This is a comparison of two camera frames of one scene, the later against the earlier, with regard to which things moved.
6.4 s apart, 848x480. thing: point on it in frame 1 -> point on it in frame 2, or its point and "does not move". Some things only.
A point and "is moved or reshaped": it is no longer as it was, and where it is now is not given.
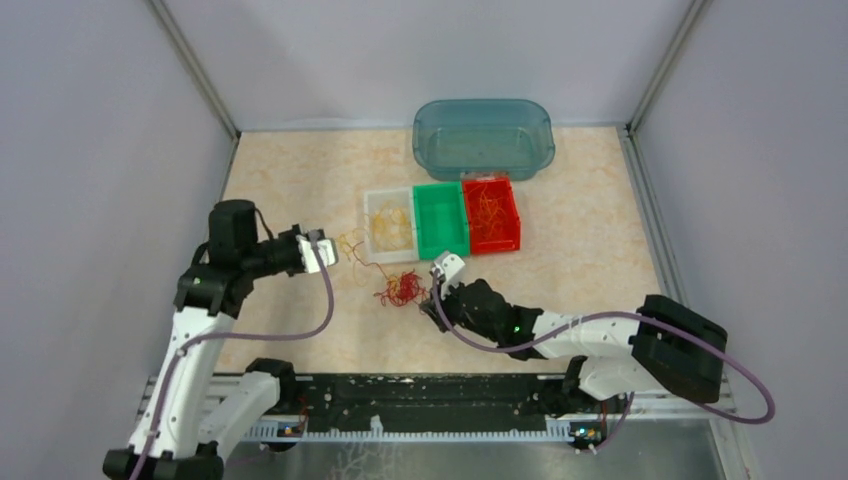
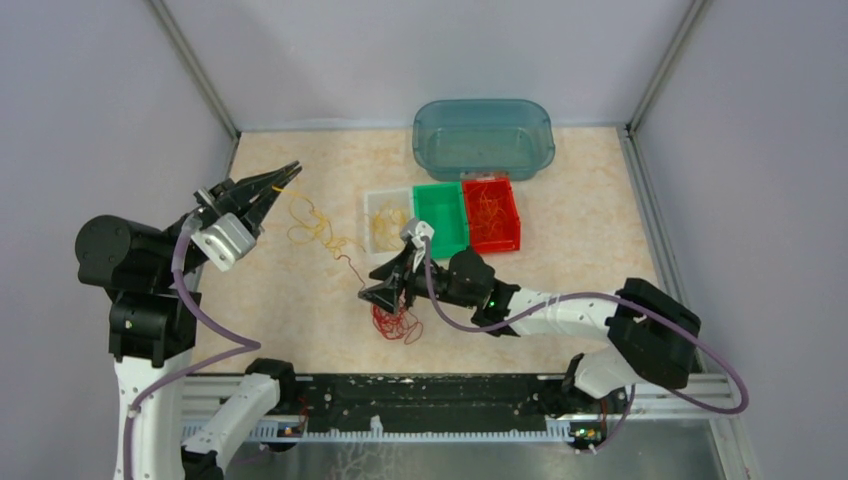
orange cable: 488,218 does not move
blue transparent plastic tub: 455,136 does not move
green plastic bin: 442,223 does not move
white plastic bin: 404,198 does not move
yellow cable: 392,228 does not move
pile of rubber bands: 402,290 is moved or reshaped
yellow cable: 391,228 does not move
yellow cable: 345,243 -> 332,241
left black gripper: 292,235 -> 250,198
